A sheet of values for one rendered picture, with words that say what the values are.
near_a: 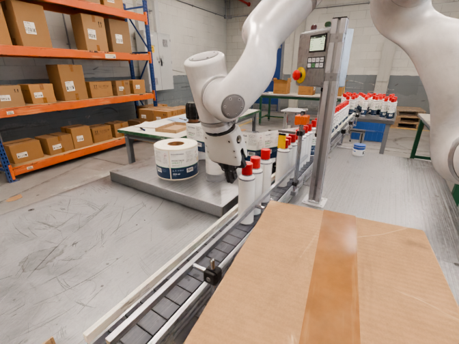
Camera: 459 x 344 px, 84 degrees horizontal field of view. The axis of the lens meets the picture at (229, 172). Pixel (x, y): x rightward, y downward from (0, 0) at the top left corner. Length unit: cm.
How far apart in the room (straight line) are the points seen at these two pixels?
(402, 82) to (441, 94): 792
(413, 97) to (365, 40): 200
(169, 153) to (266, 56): 72
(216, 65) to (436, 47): 41
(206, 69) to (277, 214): 30
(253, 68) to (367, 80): 810
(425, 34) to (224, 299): 60
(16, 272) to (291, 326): 80
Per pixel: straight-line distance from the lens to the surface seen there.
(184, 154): 113
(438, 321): 35
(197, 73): 53
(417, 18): 71
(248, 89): 48
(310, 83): 105
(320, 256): 37
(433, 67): 65
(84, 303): 76
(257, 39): 52
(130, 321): 51
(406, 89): 859
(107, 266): 84
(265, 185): 93
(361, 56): 856
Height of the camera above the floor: 135
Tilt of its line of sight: 22 degrees down
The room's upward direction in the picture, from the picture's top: straight up
